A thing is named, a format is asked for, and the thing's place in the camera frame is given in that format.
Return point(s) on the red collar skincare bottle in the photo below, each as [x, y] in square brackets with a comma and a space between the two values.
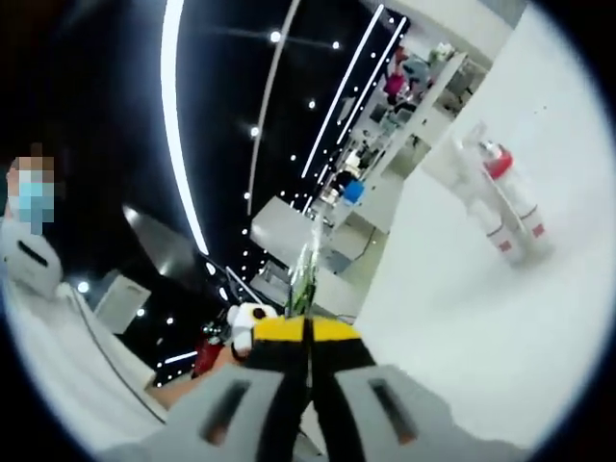
[498, 166]

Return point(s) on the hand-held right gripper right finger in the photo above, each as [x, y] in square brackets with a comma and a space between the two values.
[337, 351]

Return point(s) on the red canister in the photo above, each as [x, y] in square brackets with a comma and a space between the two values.
[208, 358]

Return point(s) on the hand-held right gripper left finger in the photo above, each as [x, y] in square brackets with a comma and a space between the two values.
[274, 351]

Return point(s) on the white skincare bottle red label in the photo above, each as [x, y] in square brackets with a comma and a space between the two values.
[505, 240]
[536, 226]

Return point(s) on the white chest device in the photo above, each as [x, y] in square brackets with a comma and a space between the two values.
[43, 279]

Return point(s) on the white skincare tube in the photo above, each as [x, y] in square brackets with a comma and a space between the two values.
[464, 163]

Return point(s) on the long white office desk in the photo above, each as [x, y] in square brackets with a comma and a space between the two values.
[284, 216]

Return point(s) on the blue box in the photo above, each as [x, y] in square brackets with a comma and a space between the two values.
[353, 192]

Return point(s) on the green black packet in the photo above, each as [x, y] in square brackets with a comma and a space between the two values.
[304, 289]

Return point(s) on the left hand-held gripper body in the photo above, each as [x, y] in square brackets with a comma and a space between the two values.
[240, 327]

